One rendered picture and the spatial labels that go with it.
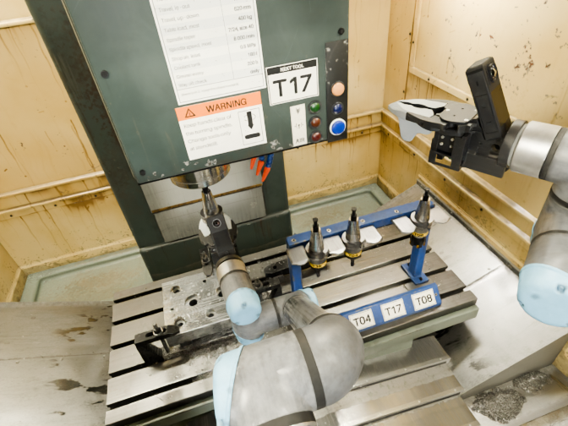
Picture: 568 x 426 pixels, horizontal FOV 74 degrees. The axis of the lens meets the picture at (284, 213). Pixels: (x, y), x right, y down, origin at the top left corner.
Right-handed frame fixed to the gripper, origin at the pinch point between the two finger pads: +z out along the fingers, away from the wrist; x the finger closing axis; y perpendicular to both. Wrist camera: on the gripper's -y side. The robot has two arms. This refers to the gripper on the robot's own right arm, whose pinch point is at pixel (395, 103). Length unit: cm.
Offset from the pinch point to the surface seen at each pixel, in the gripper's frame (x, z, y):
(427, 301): 24, -5, 75
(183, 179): -22, 42, 20
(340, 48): 0.8, 12.5, -7.5
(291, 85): -7.7, 17.5, -2.6
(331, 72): -0.7, 13.4, -3.5
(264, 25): -10.9, 19.5, -13.4
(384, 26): 111, 68, 18
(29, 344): -73, 105, 92
